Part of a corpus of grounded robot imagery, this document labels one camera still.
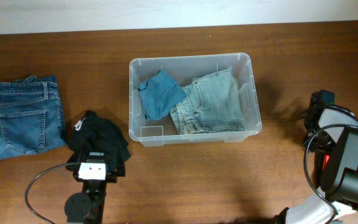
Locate blue denim cloth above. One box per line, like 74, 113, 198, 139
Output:
138, 70, 186, 121

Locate light blue denim jeans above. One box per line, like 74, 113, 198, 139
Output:
170, 67, 247, 135

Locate black shorts red waistband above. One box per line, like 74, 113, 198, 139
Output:
312, 152, 329, 188

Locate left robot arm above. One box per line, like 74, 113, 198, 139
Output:
64, 152, 117, 224

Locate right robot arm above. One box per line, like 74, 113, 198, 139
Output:
273, 90, 358, 224

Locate black Nike garment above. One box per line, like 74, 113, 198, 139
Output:
68, 110, 131, 177

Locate clear plastic storage bin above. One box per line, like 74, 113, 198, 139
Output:
129, 52, 262, 147

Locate dark blue folded jeans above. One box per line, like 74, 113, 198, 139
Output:
0, 75, 67, 160

